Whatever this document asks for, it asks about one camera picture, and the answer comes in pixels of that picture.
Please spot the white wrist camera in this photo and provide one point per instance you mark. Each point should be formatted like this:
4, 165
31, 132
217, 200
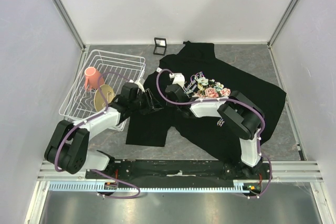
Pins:
139, 82
177, 78

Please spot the small black open box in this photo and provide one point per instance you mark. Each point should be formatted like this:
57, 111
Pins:
160, 46

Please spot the pink plastic cup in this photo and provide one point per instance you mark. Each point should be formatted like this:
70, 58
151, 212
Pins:
93, 78

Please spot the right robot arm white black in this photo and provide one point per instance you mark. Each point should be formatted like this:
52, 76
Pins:
237, 112

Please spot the tan round plate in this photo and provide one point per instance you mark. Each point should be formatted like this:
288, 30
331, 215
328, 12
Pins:
101, 99

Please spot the toothed aluminium cable rail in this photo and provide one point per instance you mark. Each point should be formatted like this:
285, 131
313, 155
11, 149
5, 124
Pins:
102, 187

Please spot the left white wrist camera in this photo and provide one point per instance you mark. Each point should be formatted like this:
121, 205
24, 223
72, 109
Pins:
139, 82

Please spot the white wire basket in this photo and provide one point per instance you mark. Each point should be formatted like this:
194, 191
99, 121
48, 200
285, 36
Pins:
117, 68

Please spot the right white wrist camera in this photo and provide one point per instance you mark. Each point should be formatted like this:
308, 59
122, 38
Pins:
177, 78

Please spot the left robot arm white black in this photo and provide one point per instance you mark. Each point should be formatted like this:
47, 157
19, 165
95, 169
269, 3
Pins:
68, 146

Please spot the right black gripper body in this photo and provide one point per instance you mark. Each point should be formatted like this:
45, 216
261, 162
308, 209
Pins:
177, 107

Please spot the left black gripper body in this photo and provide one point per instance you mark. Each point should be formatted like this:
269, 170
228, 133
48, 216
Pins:
144, 103

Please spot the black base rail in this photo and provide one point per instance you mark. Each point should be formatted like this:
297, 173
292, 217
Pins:
130, 169

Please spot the black printed t-shirt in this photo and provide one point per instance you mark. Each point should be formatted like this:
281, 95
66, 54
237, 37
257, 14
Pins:
205, 77

